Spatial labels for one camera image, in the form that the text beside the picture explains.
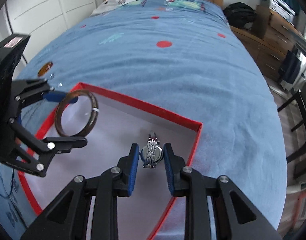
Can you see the black backpack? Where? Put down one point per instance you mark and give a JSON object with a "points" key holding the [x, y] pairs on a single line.
{"points": [[239, 14]]}

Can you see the dark blue hanging bag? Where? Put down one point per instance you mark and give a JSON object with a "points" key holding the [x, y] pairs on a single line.
{"points": [[289, 70]]}

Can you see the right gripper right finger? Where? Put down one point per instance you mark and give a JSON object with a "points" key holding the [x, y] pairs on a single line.
{"points": [[235, 216]]}

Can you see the white garment on bed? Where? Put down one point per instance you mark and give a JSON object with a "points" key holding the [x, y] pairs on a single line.
{"points": [[109, 5]]}

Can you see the dark brown bangle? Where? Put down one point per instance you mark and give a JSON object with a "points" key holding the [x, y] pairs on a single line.
{"points": [[76, 115]]}

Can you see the silver wristwatch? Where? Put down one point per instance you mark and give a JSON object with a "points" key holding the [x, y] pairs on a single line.
{"points": [[152, 153]]}

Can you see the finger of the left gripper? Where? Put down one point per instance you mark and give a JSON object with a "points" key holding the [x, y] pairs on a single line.
{"points": [[46, 148], [29, 91]]}

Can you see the red shallow box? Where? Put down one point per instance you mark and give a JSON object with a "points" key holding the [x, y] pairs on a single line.
{"points": [[122, 121]]}

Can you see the white printer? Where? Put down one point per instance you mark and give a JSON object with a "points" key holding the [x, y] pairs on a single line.
{"points": [[279, 7]]}

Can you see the wooden drawer cabinet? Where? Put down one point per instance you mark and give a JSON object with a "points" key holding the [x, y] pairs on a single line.
{"points": [[269, 41]]}

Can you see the blue patterned bedspread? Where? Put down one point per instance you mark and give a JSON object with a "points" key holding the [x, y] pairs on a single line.
{"points": [[182, 56]]}

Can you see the white wardrobe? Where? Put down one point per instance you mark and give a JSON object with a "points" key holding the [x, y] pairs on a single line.
{"points": [[45, 20]]}

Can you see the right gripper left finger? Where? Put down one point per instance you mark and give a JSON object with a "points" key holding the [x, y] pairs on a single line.
{"points": [[88, 205]]}

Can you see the amber orange bangle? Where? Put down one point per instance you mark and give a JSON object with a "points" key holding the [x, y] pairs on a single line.
{"points": [[45, 68]]}

